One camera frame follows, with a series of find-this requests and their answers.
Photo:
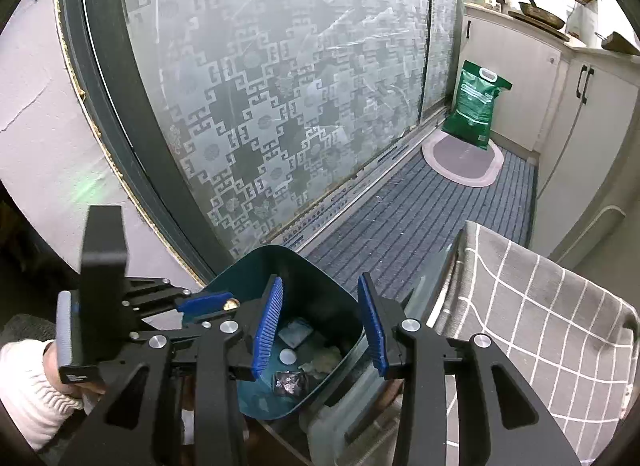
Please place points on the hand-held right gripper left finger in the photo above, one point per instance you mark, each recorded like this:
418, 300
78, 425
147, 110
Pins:
267, 331

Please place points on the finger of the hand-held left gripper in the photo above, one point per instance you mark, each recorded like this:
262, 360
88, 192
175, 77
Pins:
170, 332
205, 305

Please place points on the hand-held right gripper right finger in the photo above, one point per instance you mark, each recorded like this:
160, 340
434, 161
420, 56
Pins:
374, 326

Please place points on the small golden scrap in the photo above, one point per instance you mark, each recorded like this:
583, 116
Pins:
231, 303

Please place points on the dark teal plastic bin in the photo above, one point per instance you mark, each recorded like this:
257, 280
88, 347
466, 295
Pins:
325, 306

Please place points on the person's left forearm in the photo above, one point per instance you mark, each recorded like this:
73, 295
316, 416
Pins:
30, 391

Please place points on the white square packet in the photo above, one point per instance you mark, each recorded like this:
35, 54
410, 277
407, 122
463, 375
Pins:
296, 333

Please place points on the white round lid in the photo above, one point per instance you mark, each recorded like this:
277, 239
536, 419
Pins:
288, 357

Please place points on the black crumpled wrapper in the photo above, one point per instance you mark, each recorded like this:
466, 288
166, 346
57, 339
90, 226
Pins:
289, 382

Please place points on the crumpled white paper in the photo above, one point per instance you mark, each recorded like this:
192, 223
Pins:
322, 361

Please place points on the blue striped carpet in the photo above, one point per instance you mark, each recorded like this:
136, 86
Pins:
425, 221

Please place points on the grey checked cloth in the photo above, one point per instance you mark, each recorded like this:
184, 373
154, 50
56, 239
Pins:
540, 326

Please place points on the oval grey floor mat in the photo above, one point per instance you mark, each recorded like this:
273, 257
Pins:
465, 160

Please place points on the large patterned frosted glass door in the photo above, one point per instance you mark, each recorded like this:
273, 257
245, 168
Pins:
260, 95

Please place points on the green rice bag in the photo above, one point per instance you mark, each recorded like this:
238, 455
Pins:
475, 100

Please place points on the white single-door base cabinet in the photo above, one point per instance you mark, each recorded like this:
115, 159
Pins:
515, 75

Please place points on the narrow patterned frosted glass door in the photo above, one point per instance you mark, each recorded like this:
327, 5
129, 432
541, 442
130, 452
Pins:
442, 35

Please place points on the frying pan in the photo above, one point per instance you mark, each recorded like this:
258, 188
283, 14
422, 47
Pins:
542, 14

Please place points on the wooden cutting board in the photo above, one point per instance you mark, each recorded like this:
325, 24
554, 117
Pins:
620, 43

